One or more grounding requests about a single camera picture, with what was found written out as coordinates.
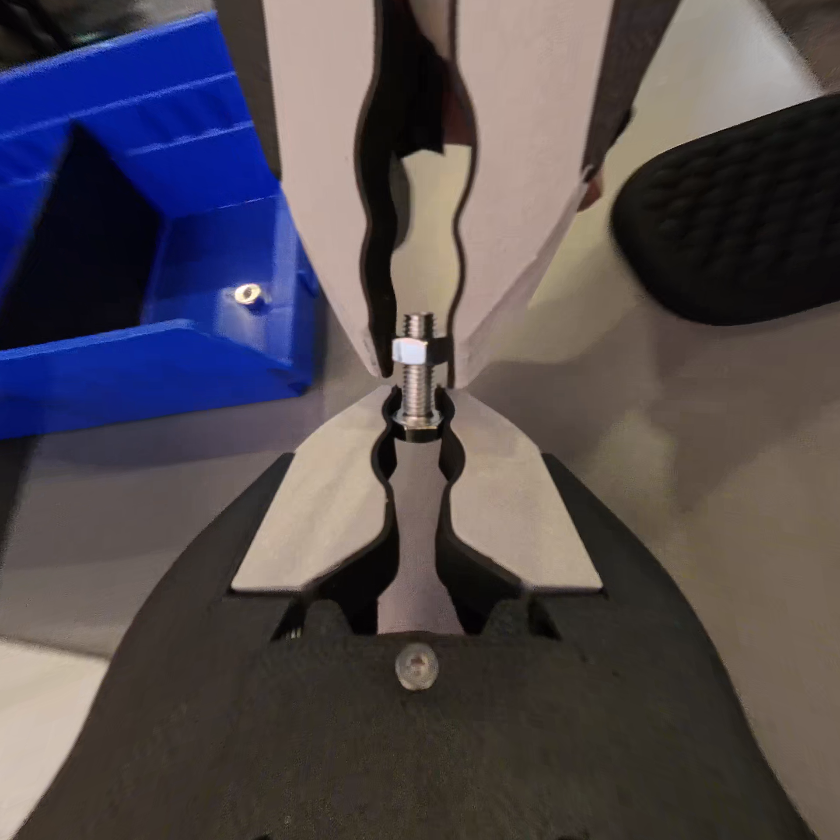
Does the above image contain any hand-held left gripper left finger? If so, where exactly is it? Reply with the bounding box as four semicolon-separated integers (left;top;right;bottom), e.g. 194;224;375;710
230;385;401;634

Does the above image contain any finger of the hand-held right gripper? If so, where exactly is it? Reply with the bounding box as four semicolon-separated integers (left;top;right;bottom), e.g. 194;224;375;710
262;0;422;380
446;0;619;388

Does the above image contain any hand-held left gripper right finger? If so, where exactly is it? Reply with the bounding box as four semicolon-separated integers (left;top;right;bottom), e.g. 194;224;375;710
435;385;606;634

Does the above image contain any silver hex bolt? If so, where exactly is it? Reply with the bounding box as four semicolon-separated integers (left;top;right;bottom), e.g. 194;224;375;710
392;314;448;442

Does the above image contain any person's right hand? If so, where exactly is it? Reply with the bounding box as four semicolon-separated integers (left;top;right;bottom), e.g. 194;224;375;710
436;56;481;148

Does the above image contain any black wrist rest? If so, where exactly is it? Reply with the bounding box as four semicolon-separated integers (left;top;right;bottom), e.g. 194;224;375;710
609;95;840;327

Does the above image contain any blue plastic bin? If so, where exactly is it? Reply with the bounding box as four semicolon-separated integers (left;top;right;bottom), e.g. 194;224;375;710
0;10;322;441

